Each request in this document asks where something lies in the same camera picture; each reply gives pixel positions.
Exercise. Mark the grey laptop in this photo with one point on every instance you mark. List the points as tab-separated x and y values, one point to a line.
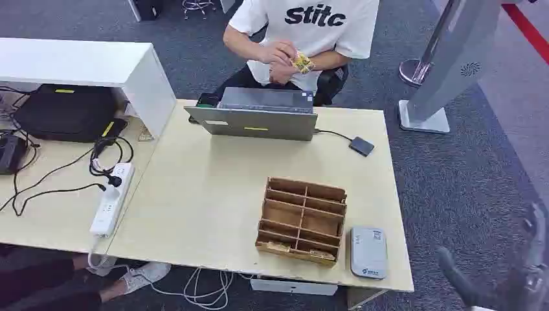
257	122

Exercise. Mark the person with white shoes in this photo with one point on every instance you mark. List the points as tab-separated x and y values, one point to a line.
51	279

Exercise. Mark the black bag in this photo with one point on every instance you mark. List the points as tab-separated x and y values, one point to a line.
64	113

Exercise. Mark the chrome chair base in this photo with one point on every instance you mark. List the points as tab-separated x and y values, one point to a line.
198	6

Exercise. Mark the yellow printed cards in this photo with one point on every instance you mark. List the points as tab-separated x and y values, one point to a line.
303	63

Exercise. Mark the white power strip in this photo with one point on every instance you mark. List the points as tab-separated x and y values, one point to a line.
110	201

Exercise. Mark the wooden card box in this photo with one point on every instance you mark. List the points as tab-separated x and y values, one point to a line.
300	223

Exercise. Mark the black device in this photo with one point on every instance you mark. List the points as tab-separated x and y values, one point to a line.
10	153

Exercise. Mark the grey kiosk stand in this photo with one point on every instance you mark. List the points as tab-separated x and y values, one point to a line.
454	64

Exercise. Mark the black plug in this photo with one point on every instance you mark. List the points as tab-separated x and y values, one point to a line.
114	180

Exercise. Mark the grey card reader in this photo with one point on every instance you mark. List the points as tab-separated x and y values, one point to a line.
369	253

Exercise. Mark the red barrier belt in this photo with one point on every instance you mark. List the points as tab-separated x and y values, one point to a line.
527	32

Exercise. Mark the black cabinet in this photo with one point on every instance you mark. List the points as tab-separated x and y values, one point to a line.
146	8

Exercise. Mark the person's left hand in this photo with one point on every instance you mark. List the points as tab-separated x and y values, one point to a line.
281	74

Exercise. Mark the black phone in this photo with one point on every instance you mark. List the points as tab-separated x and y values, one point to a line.
208	100

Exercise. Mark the card with yellow print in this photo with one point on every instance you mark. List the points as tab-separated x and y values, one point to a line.
279	247
322	255

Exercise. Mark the small dark adapter box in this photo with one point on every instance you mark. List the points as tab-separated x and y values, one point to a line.
361	146

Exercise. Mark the person's right hand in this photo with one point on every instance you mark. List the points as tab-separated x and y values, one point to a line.
278	52

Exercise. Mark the white box under desk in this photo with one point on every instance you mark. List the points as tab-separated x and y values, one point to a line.
293	286

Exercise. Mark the chrome stanchion post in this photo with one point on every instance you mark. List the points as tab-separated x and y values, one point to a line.
422	64

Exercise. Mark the black office chair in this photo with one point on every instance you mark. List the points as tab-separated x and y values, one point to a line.
332	86

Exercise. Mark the person in white shirt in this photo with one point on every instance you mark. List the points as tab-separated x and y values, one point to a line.
317	38

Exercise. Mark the white desk shelf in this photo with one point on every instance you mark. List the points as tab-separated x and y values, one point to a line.
85	62

